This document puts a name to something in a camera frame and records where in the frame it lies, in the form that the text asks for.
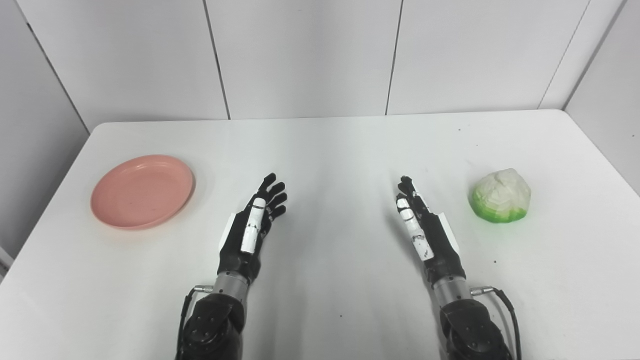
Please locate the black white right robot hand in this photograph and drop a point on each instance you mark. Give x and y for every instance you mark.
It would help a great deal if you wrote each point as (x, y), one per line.
(440, 245)

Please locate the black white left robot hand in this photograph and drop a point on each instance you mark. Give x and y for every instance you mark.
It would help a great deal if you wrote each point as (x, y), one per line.
(235, 250)

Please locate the green white cabbage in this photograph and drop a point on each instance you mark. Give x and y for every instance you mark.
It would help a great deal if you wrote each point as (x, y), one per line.
(501, 196)

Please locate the pink round plate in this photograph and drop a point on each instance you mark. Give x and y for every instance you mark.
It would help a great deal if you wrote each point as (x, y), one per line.
(142, 192)

